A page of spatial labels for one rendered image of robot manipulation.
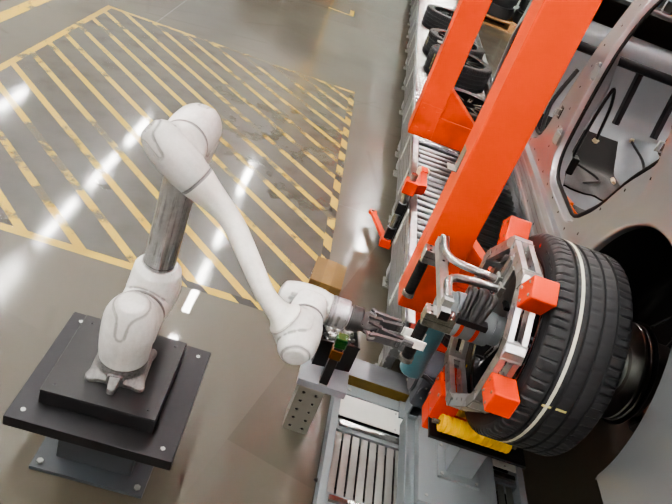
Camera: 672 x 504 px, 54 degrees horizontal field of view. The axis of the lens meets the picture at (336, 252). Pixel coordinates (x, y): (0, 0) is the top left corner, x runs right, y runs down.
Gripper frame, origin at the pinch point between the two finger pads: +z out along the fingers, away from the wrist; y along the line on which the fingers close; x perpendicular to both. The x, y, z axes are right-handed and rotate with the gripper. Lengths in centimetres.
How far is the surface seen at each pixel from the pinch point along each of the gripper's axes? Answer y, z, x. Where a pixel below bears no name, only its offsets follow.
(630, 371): -9, 67, 8
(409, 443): -28, 25, -68
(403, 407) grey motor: -53, 24, -74
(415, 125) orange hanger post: -252, 7, -25
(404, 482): -7, 23, -66
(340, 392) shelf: -10.3, -10.9, -38.3
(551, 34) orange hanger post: -60, 11, 82
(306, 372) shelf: -14.0, -23.6, -38.0
